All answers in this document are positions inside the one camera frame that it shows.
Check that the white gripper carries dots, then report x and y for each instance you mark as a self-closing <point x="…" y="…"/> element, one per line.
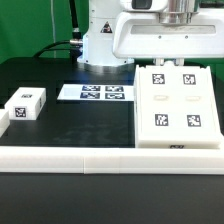
<point x="178" y="29"/>

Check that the white cabinet body box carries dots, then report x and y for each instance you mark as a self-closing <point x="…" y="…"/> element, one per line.
<point x="174" y="107"/>

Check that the white cabinet door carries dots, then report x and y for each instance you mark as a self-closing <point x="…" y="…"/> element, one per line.
<point x="197" y="111"/>
<point x="154" y="104"/>

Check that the white cabinet top box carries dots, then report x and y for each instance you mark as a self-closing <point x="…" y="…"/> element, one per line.
<point x="26" y="103"/>

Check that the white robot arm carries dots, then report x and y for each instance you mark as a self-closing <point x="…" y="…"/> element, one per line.
<point x="98" y="40"/>

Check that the white marker sheet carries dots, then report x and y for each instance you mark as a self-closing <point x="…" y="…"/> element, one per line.
<point x="96" y="92"/>

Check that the white U-shaped fence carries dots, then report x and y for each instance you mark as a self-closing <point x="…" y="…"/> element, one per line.
<point x="91" y="141"/>

